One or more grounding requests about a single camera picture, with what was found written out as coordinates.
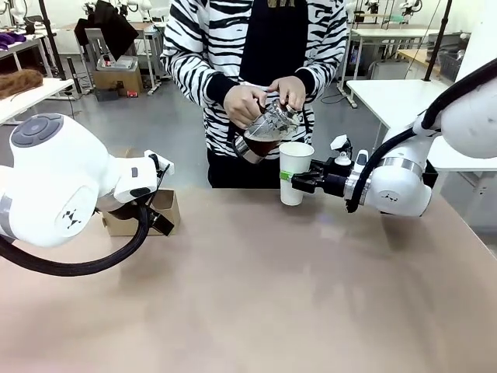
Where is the white table with brown fur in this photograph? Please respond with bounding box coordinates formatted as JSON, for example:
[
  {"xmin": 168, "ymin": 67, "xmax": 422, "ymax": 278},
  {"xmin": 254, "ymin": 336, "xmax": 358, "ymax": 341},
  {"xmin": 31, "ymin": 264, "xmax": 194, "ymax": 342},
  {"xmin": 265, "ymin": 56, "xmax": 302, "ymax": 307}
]
[{"xmin": 0, "ymin": 77, "xmax": 75, "ymax": 126}]

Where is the white side table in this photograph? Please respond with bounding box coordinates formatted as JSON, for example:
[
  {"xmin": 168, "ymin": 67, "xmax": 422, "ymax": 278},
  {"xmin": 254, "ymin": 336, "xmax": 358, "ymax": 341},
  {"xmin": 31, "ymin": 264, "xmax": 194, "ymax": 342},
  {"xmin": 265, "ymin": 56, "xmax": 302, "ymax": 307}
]
[{"xmin": 345, "ymin": 78, "xmax": 497, "ymax": 174}]

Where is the glass carafe with dark drink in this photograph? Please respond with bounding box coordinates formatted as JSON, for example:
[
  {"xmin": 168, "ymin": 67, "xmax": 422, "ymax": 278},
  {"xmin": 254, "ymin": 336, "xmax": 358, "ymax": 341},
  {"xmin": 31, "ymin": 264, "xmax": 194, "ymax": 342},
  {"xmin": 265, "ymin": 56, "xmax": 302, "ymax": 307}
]
[{"xmin": 231, "ymin": 96, "xmax": 304, "ymax": 165}]

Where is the white paper cup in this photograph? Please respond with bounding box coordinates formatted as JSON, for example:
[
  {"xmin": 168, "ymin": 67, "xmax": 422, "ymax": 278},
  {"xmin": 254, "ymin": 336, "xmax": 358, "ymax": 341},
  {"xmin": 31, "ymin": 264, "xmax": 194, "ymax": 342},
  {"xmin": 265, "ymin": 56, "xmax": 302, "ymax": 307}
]
[{"xmin": 278, "ymin": 141, "xmax": 315, "ymax": 207}]

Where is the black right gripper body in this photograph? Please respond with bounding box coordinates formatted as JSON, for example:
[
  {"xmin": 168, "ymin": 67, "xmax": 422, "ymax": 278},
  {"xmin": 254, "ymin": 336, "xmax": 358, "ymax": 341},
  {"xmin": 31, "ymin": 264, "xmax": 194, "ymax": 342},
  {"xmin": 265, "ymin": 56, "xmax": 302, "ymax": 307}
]
[{"xmin": 313, "ymin": 157, "xmax": 353, "ymax": 197}]

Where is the black slanted stand pole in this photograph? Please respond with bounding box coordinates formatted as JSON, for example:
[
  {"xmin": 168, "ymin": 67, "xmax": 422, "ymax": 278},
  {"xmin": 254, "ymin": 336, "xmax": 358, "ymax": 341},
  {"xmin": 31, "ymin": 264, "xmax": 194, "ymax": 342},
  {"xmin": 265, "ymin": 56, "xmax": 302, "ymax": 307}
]
[{"xmin": 38, "ymin": 0, "xmax": 68, "ymax": 81}]

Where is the grey plastic bin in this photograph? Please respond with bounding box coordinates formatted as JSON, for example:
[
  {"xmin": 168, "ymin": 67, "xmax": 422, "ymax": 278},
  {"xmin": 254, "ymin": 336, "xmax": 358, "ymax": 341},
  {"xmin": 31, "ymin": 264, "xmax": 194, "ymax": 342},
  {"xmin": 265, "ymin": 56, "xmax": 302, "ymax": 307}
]
[{"xmin": 96, "ymin": 55, "xmax": 140, "ymax": 72}]

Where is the black hanging cloth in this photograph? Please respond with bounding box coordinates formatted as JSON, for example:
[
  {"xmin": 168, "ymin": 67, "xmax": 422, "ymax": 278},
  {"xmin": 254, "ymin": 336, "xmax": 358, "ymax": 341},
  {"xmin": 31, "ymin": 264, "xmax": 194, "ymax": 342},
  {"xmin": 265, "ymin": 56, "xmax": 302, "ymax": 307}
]
[{"xmin": 74, "ymin": 0, "xmax": 140, "ymax": 63}]

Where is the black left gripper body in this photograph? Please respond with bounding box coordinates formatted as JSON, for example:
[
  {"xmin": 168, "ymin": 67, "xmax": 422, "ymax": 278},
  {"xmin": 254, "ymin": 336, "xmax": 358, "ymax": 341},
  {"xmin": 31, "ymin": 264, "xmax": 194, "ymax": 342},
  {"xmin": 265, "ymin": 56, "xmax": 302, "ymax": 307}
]
[{"xmin": 149, "ymin": 209, "xmax": 175, "ymax": 237}]

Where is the person's left forearm zebra sleeve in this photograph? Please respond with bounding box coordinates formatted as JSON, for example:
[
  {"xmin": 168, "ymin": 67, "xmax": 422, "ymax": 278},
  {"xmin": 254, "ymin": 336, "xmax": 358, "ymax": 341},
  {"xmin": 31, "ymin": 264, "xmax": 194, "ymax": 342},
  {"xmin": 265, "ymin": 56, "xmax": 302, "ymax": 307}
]
[{"xmin": 294, "ymin": 34, "xmax": 349, "ymax": 99}]

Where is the white background table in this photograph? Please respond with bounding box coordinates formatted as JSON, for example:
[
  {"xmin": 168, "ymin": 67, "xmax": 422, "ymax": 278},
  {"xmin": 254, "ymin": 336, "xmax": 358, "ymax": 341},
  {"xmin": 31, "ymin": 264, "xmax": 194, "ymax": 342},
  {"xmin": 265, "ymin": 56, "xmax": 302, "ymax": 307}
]
[{"xmin": 349, "ymin": 26, "xmax": 442, "ymax": 91}]

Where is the brown fur piece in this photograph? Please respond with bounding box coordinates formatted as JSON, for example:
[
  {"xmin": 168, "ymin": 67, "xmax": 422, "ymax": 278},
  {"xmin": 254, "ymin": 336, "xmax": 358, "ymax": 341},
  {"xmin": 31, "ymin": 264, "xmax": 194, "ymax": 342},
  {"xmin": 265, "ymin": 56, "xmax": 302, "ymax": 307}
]
[{"xmin": 0, "ymin": 69, "xmax": 44, "ymax": 100}]

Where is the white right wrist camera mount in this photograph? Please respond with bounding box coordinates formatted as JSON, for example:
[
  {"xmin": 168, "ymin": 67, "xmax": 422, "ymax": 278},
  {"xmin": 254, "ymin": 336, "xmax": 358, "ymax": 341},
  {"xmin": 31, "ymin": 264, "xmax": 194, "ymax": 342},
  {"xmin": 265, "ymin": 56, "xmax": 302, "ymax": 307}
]
[{"xmin": 329, "ymin": 134, "xmax": 369, "ymax": 170}]

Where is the person's right hand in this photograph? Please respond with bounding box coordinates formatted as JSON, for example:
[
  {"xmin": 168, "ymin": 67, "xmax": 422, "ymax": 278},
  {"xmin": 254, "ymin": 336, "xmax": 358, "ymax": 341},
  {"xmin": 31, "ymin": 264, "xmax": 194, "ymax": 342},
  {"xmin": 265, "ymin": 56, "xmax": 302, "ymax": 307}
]
[{"xmin": 224, "ymin": 84, "xmax": 269, "ymax": 129}]

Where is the black tripod pole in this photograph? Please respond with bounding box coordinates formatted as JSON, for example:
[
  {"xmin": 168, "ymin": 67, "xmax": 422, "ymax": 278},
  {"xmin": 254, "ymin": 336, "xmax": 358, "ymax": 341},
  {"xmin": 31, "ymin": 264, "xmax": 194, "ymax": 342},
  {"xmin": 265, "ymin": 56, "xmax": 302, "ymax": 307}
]
[{"xmin": 421, "ymin": 0, "xmax": 454, "ymax": 83}]

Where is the brown cardboard cup carrier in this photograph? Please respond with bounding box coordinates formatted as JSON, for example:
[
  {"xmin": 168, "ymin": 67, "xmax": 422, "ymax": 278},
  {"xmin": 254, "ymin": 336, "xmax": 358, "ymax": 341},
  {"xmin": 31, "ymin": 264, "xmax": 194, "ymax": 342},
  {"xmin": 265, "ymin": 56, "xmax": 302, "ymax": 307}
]
[{"xmin": 102, "ymin": 146, "xmax": 182, "ymax": 238}]

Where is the black table leg post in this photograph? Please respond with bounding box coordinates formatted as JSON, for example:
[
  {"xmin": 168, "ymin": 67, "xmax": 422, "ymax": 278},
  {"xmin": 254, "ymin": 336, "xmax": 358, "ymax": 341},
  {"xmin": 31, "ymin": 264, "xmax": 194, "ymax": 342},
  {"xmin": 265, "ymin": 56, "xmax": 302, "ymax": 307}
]
[{"xmin": 67, "ymin": 57, "xmax": 83, "ymax": 95}]

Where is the person's right forearm zebra sleeve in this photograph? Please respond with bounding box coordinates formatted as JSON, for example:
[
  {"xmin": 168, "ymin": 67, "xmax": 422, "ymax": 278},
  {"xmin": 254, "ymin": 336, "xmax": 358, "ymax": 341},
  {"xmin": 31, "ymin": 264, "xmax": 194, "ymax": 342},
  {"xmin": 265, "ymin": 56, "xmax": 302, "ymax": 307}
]
[{"xmin": 162, "ymin": 46, "xmax": 242, "ymax": 113}]

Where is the person's left hand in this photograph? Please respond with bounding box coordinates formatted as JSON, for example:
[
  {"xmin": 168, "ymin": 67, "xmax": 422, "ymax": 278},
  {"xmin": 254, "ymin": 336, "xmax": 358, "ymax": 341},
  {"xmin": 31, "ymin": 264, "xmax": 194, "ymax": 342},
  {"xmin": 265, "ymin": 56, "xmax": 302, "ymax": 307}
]
[{"xmin": 267, "ymin": 75, "xmax": 306, "ymax": 112}]

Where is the brown cardboard box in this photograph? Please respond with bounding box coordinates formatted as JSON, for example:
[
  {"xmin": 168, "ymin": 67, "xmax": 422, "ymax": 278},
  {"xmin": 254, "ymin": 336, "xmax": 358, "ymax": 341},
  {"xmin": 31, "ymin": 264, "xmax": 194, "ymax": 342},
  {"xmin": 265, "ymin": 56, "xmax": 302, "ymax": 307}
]
[{"xmin": 92, "ymin": 65, "xmax": 144, "ymax": 97}]

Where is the person torso zebra jacket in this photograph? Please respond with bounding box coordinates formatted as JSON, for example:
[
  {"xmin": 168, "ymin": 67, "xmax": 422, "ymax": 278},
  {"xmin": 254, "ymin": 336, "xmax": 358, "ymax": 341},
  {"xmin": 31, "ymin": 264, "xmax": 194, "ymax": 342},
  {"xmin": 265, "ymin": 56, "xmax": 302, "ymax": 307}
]
[{"xmin": 161, "ymin": 0, "xmax": 350, "ymax": 190}]

